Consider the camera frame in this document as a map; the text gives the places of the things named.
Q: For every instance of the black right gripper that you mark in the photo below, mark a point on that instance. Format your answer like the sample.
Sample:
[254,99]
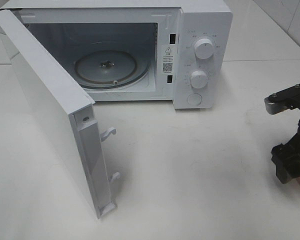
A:
[286,157]

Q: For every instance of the round white door button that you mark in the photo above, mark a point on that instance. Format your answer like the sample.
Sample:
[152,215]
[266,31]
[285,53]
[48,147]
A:
[194,99]

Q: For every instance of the white microwave door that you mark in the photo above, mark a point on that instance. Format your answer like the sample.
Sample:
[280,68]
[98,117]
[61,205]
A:
[63,110]

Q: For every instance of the white lower microwave knob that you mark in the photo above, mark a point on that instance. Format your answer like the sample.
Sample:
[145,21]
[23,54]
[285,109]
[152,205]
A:
[198,79]

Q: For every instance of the white microwave knob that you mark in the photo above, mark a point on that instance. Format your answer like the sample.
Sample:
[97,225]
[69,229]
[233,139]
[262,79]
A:
[198,79]
[204,48]

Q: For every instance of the white upper microwave knob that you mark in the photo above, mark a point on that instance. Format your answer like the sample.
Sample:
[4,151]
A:
[204,48]

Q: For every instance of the white microwave oven body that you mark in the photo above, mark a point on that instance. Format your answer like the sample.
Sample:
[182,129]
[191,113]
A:
[72,29]

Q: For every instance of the white warning label sticker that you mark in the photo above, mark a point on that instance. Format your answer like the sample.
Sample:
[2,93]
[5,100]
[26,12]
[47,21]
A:
[167,57]

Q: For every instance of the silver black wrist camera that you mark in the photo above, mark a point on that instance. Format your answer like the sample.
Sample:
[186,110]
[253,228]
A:
[287,99]

